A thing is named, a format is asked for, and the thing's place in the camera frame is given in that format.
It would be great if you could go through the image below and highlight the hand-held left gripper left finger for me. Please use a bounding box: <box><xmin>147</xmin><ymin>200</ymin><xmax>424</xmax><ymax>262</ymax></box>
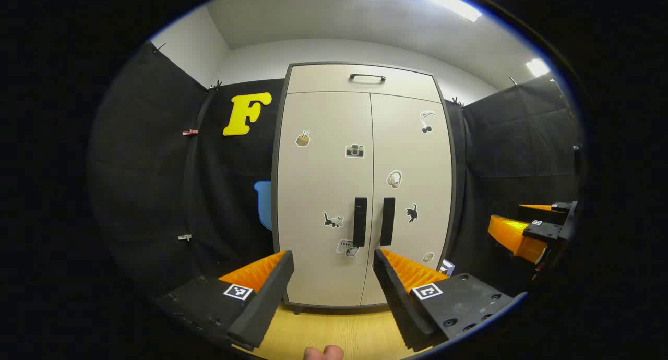
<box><xmin>151</xmin><ymin>250</ymin><xmax>294</xmax><ymax>351</ymax></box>

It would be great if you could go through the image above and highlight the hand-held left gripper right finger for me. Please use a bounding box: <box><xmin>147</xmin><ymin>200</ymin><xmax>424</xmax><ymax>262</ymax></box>
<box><xmin>373</xmin><ymin>248</ymin><xmax>528</xmax><ymax>353</ymax></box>

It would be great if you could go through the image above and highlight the white double-door shoe cabinet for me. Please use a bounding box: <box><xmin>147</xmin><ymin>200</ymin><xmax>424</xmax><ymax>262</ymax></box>
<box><xmin>270</xmin><ymin>62</ymin><xmax>458</xmax><ymax>315</ymax></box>

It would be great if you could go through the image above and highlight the white cabinet door headphones sticker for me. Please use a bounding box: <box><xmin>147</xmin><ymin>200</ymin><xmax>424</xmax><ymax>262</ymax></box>
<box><xmin>360</xmin><ymin>94</ymin><xmax>454</xmax><ymax>306</ymax></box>

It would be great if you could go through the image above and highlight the white cabinet door camera sticker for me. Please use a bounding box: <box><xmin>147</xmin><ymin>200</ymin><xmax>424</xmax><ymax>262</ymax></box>
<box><xmin>277</xmin><ymin>92</ymin><xmax>374</xmax><ymax>307</ymax></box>

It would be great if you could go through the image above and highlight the small ceiling light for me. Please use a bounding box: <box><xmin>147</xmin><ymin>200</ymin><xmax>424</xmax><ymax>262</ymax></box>
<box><xmin>526</xmin><ymin>58</ymin><xmax>551</xmax><ymax>78</ymax></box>

